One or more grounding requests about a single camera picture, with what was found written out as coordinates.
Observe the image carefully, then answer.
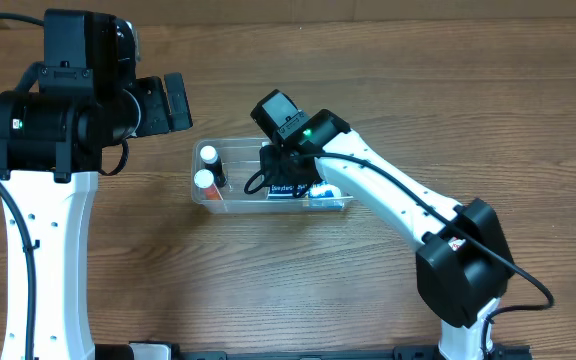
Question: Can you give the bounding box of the red Panadol box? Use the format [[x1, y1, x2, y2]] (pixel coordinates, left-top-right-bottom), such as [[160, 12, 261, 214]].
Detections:
[[448, 237, 466, 251]]

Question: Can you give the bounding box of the black tube white cap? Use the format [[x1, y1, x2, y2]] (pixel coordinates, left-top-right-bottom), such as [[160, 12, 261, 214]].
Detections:
[[200, 145, 227, 188]]

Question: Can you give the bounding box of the blue Vicks VapoDrops box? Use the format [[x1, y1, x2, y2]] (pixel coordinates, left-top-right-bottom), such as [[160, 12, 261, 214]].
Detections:
[[307, 181, 345, 209]]

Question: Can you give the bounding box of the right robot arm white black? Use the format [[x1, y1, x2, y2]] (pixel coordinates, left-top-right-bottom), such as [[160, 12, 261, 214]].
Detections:
[[250, 90, 513, 359]]

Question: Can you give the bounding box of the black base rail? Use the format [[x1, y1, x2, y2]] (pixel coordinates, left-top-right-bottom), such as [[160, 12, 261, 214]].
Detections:
[[177, 344, 532, 360]]

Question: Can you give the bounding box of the white Hansaplast plaster box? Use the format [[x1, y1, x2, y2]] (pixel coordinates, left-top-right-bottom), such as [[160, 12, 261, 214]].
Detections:
[[267, 184, 311, 200]]

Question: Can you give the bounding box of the orange tube white cap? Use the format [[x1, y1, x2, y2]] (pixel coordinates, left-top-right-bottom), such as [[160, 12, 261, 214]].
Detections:
[[194, 169, 223, 201]]

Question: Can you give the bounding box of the clear plastic container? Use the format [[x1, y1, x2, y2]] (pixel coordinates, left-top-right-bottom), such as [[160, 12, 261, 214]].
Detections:
[[191, 138, 353, 214]]

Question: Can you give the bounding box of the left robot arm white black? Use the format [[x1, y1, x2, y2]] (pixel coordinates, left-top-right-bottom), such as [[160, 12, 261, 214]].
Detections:
[[0, 9, 192, 359]]

